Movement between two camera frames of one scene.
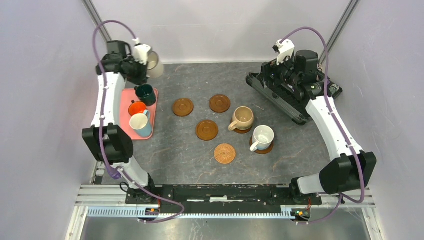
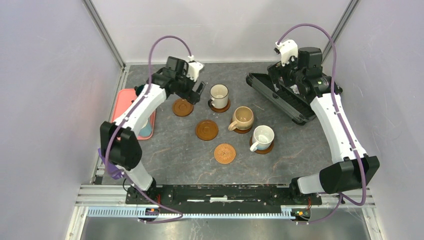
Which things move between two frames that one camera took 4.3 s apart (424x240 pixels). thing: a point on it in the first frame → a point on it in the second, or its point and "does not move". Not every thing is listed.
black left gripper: (142, 77) → (192, 96)
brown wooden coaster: (183, 107) does not move
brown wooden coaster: (207, 130) does not move
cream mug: (155, 69) → (219, 96)
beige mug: (243, 117) does not move
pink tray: (127, 95) does not move
